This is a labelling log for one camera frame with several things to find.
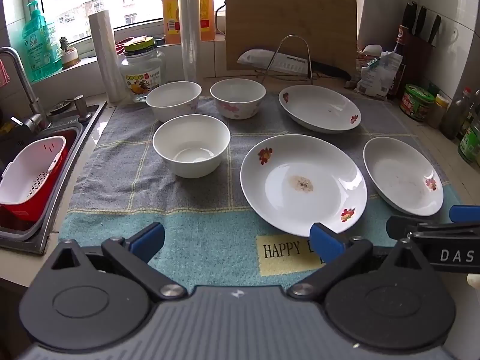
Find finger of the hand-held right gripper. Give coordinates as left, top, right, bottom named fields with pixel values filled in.
left=449, top=205, right=480, bottom=223
left=386, top=215, right=480, bottom=239

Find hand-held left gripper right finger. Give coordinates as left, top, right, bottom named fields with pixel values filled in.
left=287, top=222, right=436, bottom=302

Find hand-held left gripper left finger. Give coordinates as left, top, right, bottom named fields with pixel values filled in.
left=44, top=222, right=188, bottom=302

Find stained white plate fruit print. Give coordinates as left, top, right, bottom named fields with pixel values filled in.
left=240, top=134, right=368, bottom=238

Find plain white bowl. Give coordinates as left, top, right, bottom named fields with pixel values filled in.
left=152, top=114, right=231, bottom=179

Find white bowl faint floral print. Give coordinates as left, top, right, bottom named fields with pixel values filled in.
left=145, top=81, right=202, bottom=122

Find white bowl pink floral print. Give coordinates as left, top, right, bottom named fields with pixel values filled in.
left=210, top=79, right=267, bottom=120

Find grey and teal dish mat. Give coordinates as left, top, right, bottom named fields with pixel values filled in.
left=59, top=94, right=463, bottom=289

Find green pickle jar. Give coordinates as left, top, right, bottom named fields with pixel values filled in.
left=457, top=120, right=480, bottom=164

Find red cap glass bottle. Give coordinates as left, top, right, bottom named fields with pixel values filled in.
left=439, top=87, right=474, bottom=140

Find yellow lid spice jar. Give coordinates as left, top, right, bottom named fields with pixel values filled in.
left=427, top=94, right=451, bottom=129

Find red plastic basin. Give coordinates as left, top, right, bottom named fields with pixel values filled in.
left=0, top=129, right=77, bottom=226

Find green lid sauce tub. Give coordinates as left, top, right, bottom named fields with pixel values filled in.
left=399, top=83, right=436, bottom=122

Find steel sink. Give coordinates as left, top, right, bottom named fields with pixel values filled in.
left=0, top=99, right=109, bottom=257

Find steel sink soap dispenser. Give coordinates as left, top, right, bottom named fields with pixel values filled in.
left=73, top=95, right=92, bottom=122

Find printed plastic bag with clip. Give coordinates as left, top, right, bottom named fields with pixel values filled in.
left=354, top=52, right=406, bottom=98

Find metal sink plug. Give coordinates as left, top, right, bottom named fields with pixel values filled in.
left=50, top=99, right=76, bottom=115

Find glass jar yellow green lid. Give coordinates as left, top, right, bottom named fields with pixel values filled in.
left=119, top=36, right=166, bottom=104

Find dark red knife block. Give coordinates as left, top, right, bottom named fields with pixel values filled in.
left=397, top=26, right=436, bottom=94

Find white plastic packet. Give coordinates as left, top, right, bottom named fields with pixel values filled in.
left=358, top=44, right=383, bottom=61

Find white paper roll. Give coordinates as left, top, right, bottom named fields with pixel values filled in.
left=88, top=10, right=126, bottom=104

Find dark soy sauce bottle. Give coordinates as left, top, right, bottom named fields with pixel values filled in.
left=386, top=24, right=409, bottom=100

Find small potted plant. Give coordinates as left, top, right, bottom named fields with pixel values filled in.
left=58, top=37, right=81, bottom=70

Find red plastic container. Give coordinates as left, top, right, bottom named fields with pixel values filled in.
left=114, top=37, right=136, bottom=55

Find steel faucet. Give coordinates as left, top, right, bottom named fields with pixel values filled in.
left=0, top=47, right=51, bottom=132

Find tall translucent plastic roll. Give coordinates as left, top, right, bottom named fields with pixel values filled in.
left=177, top=0, right=205, bottom=83

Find green dish soap bottle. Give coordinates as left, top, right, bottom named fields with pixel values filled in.
left=22, top=0, right=62, bottom=83

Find orange cooking oil bottle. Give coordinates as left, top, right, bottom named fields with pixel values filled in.
left=162, top=0, right=216, bottom=44

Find bamboo cutting board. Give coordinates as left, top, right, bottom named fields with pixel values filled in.
left=225, top=0, right=359, bottom=79

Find stainless wire rack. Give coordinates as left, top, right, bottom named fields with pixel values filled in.
left=260, top=34, right=316, bottom=87

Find black handled block knife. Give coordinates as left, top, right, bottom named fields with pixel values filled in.
left=428, top=14, right=442, bottom=44
left=414, top=6, right=428, bottom=38
left=402, top=2, right=418, bottom=34

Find black handled kitchen knife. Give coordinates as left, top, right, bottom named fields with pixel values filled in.
left=237, top=49, right=353, bottom=81

